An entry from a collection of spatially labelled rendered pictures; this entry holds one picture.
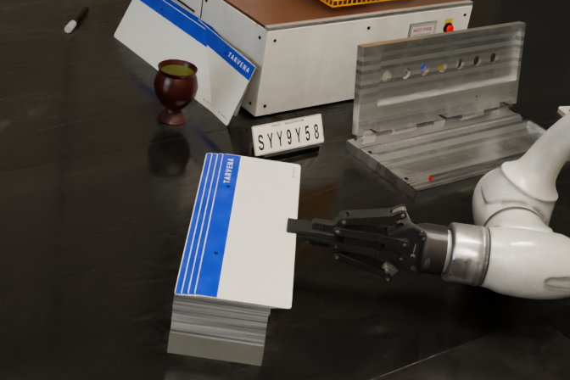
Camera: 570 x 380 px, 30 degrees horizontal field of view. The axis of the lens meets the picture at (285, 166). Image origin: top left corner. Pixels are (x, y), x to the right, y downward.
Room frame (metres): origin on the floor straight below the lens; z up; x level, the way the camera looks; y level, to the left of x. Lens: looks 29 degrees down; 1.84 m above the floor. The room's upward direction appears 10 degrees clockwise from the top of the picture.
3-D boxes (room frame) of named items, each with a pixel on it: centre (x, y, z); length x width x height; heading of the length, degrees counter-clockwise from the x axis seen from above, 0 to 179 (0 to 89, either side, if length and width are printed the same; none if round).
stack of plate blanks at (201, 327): (1.34, 0.06, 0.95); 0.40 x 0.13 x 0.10; 2
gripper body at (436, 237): (1.35, -0.21, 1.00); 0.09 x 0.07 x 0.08; 92
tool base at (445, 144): (1.89, -0.34, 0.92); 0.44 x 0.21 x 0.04; 130
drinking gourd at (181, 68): (1.83, 0.23, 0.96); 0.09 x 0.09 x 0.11
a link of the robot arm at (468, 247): (1.36, -0.28, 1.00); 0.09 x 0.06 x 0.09; 2
